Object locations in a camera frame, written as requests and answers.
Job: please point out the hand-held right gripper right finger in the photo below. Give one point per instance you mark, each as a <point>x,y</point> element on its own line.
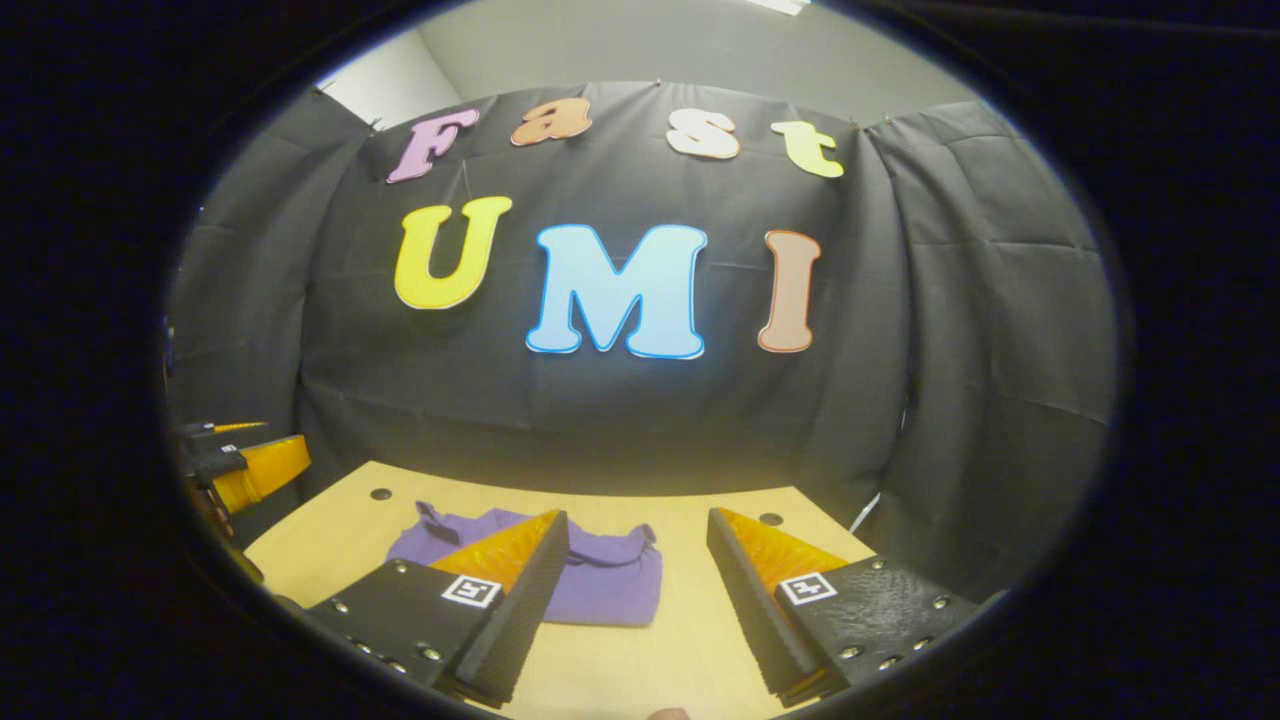
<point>755,610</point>

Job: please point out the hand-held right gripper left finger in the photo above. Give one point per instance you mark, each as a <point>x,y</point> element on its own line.
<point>520,610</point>

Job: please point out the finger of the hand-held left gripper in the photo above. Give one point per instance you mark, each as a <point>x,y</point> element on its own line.
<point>240,427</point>
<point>265,465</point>

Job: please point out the purple button shirt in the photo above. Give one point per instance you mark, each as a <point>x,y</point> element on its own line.
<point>610,585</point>

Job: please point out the black backdrop cloth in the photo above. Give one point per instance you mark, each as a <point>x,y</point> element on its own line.
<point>600,420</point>

